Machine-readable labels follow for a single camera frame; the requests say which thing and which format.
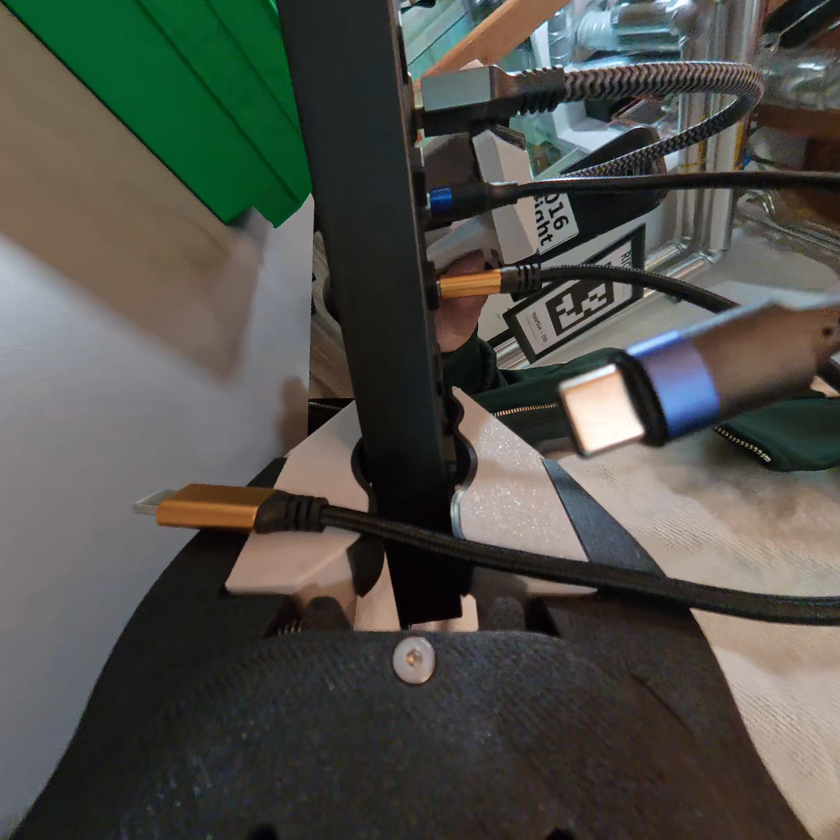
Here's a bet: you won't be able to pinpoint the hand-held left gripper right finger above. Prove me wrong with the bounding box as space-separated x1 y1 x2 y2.
449 387 599 621

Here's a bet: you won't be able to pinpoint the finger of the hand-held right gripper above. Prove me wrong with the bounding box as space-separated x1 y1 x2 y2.
427 200 542 266
419 128 532 193

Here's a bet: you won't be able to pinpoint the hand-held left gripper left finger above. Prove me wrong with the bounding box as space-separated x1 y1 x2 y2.
225 410 385 621

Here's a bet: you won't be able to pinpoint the thin black cable gold plugs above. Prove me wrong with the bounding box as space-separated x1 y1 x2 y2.
133 262 840 626

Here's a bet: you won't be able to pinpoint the black USB hub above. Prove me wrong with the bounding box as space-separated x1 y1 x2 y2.
279 0 463 627

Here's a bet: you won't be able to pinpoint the grey braided USB cable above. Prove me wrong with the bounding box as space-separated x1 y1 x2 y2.
420 60 767 178

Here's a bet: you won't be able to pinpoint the green plastic bin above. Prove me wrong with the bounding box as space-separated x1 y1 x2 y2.
7 0 312 227

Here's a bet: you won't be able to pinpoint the person's right forearm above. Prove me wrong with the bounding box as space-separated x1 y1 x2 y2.
441 330 526 401

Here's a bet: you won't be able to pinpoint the person's right hand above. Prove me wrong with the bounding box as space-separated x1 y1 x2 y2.
436 252 492 353

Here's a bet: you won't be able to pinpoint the framed tag sign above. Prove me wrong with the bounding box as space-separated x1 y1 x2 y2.
502 223 649 366

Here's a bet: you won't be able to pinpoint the white shirt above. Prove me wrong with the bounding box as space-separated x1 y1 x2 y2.
545 427 840 840

